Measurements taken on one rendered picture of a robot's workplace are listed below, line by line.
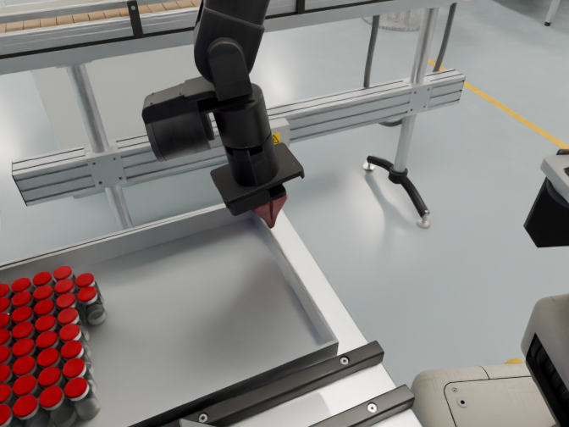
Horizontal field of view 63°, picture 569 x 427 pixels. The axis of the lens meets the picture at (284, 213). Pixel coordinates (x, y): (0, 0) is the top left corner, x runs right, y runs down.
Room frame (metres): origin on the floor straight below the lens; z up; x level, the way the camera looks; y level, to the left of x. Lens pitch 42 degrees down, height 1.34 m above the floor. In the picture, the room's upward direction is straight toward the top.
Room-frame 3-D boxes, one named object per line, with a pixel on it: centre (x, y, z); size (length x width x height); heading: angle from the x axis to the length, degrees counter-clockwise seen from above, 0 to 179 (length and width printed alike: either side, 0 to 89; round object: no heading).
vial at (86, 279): (0.36, 0.23, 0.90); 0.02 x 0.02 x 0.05
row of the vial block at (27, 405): (0.28, 0.27, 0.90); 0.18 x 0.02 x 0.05; 24
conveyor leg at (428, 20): (1.65, -0.50, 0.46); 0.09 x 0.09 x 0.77; 23
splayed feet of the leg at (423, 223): (1.65, -0.50, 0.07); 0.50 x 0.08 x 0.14; 23
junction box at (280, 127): (1.34, 0.05, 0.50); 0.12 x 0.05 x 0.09; 113
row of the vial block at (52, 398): (0.29, 0.25, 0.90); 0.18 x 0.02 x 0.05; 24
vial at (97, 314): (0.33, 0.22, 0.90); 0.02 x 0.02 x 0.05
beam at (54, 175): (1.41, 0.05, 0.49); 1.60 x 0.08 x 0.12; 113
